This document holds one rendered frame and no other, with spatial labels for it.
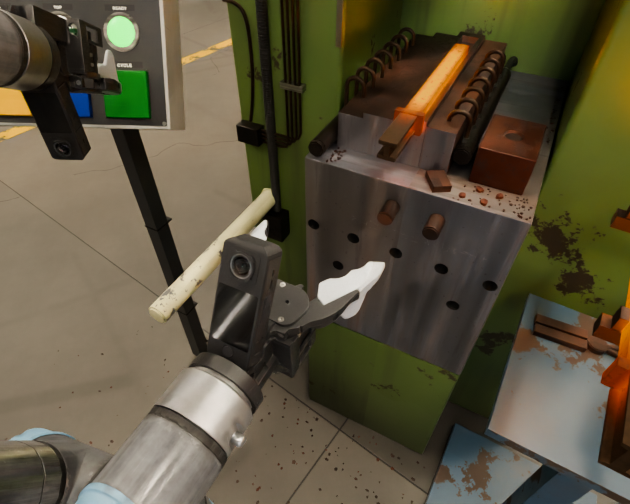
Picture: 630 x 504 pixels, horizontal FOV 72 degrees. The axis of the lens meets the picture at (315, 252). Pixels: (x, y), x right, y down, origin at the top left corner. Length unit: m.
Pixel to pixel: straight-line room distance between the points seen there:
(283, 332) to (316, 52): 0.64
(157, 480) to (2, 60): 0.40
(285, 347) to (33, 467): 0.22
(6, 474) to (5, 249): 1.93
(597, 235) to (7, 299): 1.95
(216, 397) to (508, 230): 0.51
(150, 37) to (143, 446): 0.64
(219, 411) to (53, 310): 1.61
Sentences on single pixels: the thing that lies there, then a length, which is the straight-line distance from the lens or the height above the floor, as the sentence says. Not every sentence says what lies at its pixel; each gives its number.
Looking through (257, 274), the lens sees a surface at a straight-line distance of 0.36.
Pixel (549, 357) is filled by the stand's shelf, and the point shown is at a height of 0.70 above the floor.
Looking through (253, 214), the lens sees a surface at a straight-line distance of 1.09.
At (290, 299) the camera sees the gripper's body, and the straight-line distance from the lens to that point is 0.42.
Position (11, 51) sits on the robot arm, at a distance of 0.54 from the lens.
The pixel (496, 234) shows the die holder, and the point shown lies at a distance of 0.73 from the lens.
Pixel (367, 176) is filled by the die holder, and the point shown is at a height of 0.91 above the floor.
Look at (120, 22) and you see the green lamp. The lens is 0.84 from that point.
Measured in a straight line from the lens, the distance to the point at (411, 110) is 0.72.
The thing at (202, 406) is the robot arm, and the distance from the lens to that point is 0.37.
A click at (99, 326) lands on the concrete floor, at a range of 1.82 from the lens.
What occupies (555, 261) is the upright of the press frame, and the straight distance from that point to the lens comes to 1.02.
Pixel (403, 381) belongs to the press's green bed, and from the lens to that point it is 1.14.
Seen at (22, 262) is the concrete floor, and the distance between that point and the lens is 2.21.
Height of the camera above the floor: 1.34
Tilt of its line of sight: 45 degrees down
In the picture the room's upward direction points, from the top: straight up
